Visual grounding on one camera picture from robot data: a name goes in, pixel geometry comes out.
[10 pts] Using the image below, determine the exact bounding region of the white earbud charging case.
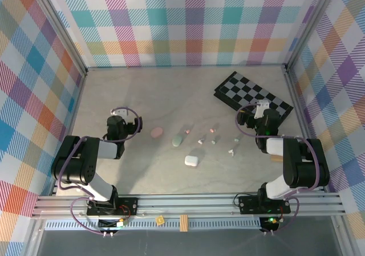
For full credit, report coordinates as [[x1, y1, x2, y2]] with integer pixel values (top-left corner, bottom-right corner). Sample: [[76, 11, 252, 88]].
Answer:
[[184, 155, 200, 168]]

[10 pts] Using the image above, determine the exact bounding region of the black grey chessboard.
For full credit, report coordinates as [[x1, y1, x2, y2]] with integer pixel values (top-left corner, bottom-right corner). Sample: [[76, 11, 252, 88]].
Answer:
[[213, 71, 294, 125]]

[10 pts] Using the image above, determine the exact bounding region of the black electronics box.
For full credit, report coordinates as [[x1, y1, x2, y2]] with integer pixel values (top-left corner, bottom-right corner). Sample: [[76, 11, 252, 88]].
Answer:
[[258, 217, 279, 231], [98, 218, 128, 230]]

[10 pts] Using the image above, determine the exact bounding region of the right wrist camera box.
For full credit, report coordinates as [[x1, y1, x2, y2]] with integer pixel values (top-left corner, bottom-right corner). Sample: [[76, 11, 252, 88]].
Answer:
[[253, 99, 270, 119]]

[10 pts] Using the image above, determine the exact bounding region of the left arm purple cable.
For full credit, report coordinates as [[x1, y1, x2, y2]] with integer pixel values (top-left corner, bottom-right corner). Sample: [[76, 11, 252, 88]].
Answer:
[[56, 105, 143, 236]]

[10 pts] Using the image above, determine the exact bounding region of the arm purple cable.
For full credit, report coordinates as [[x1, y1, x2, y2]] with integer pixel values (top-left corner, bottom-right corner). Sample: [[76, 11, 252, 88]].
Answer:
[[234, 102, 322, 235], [56, 105, 143, 236]]

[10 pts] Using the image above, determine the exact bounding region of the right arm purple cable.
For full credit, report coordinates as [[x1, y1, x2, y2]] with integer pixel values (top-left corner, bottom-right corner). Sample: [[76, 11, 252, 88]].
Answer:
[[234, 102, 322, 235]]

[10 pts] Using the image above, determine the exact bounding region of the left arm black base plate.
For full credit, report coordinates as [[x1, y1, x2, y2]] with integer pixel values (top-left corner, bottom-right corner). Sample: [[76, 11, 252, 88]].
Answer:
[[87, 197, 140, 216]]

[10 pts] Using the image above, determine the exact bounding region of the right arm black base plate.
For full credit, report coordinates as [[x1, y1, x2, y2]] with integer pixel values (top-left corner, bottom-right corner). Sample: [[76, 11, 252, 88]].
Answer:
[[238, 195, 291, 214]]

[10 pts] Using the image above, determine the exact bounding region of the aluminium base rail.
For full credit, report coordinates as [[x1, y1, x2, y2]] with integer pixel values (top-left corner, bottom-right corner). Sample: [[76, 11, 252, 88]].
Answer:
[[31, 192, 346, 220]]

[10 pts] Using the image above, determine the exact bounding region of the aluminium frame post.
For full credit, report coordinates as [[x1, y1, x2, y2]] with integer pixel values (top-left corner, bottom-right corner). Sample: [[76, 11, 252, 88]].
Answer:
[[30, 0, 88, 77], [283, 0, 343, 71]]

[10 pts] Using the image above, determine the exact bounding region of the grey slotted cable duct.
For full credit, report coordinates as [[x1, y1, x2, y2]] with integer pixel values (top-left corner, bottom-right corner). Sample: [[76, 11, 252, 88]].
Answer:
[[45, 220, 262, 230]]

